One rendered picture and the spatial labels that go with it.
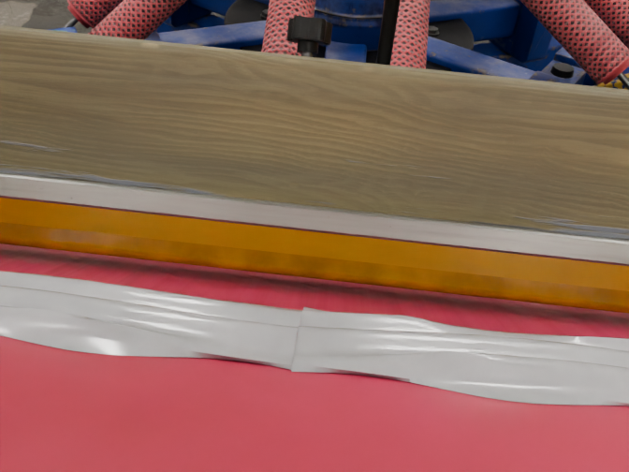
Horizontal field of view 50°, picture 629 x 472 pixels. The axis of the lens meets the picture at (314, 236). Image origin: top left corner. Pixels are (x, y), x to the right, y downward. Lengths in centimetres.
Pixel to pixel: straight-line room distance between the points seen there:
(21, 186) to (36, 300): 8
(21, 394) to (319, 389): 8
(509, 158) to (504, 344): 10
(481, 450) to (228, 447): 6
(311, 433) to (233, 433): 2
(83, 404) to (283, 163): 16
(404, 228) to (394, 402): 11
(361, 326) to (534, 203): 11
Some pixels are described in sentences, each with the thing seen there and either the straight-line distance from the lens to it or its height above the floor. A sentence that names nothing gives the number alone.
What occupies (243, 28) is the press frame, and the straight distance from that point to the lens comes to 104.
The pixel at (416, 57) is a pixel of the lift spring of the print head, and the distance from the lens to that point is 72.
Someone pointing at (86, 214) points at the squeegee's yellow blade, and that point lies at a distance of 33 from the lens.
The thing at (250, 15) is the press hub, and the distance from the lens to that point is 112.
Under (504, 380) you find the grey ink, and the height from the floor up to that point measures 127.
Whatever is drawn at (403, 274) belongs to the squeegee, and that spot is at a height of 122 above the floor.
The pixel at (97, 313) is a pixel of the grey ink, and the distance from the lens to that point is 24.
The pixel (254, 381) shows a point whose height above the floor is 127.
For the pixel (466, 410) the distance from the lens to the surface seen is 20.
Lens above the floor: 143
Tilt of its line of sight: 40 degrees down
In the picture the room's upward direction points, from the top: 5 degrees clockwise
